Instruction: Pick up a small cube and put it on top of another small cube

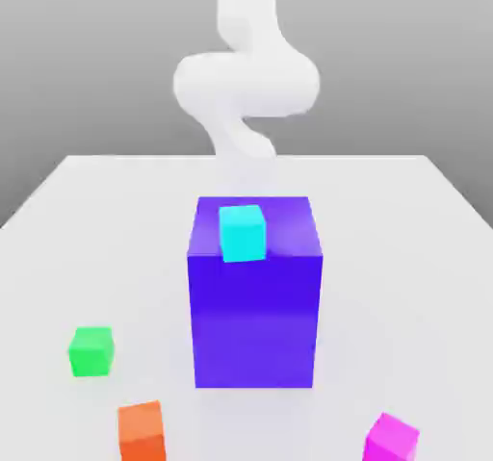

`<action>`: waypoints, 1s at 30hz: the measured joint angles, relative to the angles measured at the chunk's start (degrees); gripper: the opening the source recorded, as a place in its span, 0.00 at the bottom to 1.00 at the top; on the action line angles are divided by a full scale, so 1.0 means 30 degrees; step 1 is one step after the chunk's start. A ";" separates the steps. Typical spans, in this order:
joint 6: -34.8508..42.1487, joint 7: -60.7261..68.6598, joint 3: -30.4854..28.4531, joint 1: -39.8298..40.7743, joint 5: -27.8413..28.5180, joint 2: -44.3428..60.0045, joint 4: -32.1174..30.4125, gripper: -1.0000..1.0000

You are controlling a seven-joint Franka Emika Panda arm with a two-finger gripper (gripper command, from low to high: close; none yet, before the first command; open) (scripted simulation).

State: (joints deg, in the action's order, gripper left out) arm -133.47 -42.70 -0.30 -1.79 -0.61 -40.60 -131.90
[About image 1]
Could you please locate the small magenta cube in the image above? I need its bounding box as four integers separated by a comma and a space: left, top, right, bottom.
361, 411, 421, 461

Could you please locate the small orange cube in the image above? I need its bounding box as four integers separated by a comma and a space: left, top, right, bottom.
117, 399, 168, 461

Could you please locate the small green cube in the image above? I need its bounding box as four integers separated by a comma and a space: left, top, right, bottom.
67, 325, 116, 378

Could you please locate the large purple box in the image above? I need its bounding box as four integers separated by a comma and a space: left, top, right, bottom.
186, 195, 324, 390

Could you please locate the small cyan cube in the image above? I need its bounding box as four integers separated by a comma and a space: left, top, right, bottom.
218, 203, 268, 264

